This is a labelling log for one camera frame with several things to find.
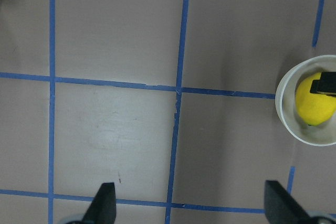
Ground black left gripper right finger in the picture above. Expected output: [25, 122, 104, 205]
[264, 180, 315, 223]

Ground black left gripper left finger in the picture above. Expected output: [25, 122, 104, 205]
[81, 183, 116, 224]

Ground yellow lemon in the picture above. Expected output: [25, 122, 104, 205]
[295, 72, 335, 126]

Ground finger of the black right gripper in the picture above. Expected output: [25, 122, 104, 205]
[310, 72, 336, 96]

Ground white bowl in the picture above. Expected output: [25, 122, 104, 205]
[275, 55, 335, 146]

